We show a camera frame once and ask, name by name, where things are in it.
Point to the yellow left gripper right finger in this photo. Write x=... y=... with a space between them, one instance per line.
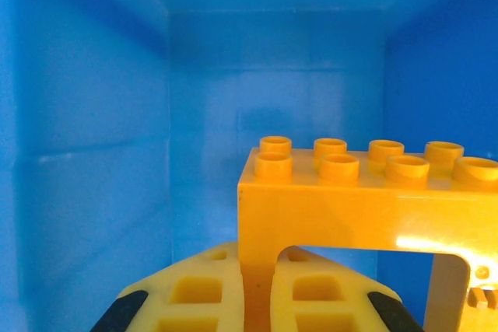
x=350 y=308

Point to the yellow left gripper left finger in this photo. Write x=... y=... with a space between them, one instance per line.
x=155 y=308

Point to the orange arch frame lego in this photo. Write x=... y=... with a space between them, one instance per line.
x=330 y=215

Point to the blue plastic bin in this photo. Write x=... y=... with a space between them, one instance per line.
x=97 y=114

